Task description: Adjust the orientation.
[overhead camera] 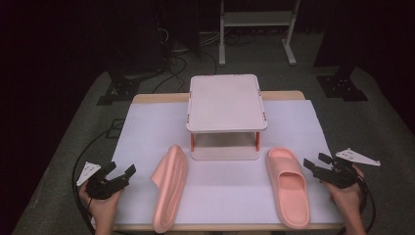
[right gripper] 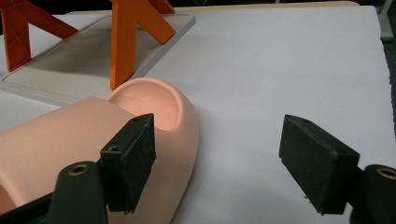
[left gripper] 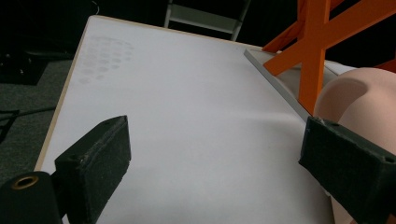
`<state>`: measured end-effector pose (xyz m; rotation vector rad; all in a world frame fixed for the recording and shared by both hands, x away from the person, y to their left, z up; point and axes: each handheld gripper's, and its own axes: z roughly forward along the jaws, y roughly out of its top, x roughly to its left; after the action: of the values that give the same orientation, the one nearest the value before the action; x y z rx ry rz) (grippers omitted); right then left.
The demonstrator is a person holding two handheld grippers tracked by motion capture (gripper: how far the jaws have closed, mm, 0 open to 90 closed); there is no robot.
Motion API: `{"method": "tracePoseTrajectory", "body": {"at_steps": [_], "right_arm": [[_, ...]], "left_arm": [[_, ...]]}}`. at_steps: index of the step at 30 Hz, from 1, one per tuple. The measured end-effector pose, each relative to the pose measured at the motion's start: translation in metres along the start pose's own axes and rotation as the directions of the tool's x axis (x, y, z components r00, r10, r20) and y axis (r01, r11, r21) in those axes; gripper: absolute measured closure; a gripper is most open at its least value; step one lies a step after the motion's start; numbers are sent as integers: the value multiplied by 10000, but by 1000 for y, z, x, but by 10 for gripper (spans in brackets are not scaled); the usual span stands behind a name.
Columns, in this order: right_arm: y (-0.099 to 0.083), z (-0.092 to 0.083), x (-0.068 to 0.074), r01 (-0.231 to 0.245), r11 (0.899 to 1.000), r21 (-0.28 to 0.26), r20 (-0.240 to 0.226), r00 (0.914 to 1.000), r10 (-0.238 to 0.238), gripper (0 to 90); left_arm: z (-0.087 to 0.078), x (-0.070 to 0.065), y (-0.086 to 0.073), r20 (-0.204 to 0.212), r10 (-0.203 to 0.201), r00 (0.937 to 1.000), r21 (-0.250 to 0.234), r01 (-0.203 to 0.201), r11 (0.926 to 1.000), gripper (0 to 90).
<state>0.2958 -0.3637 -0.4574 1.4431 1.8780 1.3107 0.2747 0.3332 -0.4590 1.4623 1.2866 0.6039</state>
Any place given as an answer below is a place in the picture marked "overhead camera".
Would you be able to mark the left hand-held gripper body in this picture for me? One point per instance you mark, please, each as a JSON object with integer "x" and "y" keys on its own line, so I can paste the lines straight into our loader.
{"x": 98, "y": 187}

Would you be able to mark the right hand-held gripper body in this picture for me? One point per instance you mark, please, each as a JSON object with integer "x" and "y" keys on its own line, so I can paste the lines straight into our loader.
{"x": 342, "y": 176}

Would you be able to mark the pink slipper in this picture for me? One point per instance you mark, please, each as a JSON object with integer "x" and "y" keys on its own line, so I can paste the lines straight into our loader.
{"x": 171, "y": 189}
{"x": 288, "y": 189}

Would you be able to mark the white shoe rack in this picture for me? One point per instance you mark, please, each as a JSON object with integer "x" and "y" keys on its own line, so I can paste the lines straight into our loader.
{"x": 226, "y": 104}

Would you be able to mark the person's left hand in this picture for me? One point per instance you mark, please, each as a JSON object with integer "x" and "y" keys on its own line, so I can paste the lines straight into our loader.
{"x": 102, "y": 209}

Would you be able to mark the person's right hand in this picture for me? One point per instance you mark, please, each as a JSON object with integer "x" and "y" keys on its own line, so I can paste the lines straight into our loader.
{"x": 347, "y": 200}

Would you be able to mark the black stand base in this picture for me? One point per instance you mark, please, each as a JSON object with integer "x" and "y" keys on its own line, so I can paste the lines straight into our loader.
{"x": 341, "y": 86}
{"x": 124, "y": 86}

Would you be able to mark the white table mat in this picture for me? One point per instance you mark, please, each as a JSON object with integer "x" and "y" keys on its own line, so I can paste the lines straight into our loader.
{"x": 228, "y": 196}

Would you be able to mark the white metal stand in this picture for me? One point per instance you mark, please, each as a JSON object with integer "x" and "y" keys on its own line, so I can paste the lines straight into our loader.
{"x": 256, "y": 18}

